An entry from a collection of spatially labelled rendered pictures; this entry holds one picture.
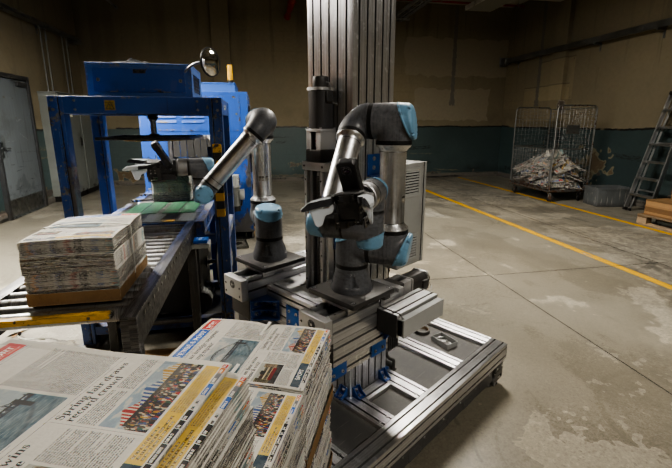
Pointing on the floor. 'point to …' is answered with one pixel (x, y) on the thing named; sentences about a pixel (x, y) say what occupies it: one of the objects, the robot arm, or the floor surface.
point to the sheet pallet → (661, 209)
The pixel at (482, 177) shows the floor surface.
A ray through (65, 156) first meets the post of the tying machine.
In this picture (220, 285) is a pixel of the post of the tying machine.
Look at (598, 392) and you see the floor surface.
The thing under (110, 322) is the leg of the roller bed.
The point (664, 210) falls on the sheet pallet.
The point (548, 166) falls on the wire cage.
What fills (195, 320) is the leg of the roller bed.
